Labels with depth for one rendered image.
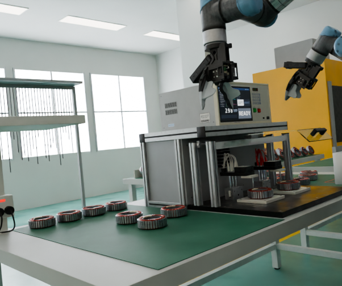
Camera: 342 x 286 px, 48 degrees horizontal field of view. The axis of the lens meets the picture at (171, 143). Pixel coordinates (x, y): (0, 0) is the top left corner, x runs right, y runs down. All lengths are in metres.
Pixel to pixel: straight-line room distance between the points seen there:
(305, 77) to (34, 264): 1.30
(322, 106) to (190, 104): 3.69
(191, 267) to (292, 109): 4.68
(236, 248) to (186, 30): 5.24
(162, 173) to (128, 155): 7.42
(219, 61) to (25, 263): 0.85
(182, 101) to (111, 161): 7.14
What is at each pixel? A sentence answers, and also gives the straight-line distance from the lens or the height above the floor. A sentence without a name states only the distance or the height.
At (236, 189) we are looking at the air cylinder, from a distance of 1.83.
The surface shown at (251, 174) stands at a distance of 1.79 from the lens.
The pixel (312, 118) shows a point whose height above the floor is 1.19.
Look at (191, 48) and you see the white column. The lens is 6.11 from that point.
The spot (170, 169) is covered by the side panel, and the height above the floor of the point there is 0.93.
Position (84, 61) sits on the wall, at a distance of 8.94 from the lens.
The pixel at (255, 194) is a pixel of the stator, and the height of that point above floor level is 0.80.
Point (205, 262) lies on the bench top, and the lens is 1.11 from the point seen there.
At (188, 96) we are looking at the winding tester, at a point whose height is 1.27.
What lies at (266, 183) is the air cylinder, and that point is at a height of 0.81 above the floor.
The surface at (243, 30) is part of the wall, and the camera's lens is 8.48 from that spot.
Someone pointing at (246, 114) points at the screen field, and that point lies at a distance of 1.94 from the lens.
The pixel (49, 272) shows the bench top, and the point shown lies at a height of 0.74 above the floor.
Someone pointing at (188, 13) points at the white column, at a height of 2.99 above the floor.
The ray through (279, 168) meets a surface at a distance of 1.99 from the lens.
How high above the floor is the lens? 1.07
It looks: level
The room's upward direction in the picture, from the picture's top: 5 degrees counter-clockwise
